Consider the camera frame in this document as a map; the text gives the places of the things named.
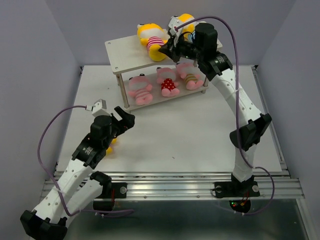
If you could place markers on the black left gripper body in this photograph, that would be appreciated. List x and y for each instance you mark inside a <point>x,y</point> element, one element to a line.
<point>115,131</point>

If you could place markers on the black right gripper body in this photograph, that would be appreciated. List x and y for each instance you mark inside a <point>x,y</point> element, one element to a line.
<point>189,50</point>

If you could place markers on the yellow frog toy red stripes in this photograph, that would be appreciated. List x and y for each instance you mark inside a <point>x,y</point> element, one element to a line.
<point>152,37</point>

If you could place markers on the yellow frog toy pink stripes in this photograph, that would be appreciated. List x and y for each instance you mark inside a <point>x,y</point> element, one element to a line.
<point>110,149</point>

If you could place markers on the pink frog toy red polka-dot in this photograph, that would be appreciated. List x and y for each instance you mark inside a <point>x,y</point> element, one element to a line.
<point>166,77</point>

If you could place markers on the pink frog toy orange stripes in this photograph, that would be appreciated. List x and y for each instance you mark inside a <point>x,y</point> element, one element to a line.
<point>189,74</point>

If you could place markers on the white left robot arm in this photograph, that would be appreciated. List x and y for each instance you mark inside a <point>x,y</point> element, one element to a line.
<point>80,183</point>

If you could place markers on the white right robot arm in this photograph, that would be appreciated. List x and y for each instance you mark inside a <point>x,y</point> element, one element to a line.
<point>250,122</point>

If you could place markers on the white two-tier wooden shelf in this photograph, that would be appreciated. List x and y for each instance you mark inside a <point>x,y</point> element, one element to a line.
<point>128,58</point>

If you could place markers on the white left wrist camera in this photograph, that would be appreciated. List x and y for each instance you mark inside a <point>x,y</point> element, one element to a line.
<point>99,108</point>

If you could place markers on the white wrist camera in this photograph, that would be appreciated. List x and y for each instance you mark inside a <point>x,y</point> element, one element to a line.
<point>175,29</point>
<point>99,108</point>

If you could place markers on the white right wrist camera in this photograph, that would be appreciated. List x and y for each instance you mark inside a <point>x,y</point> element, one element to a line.
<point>175,29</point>

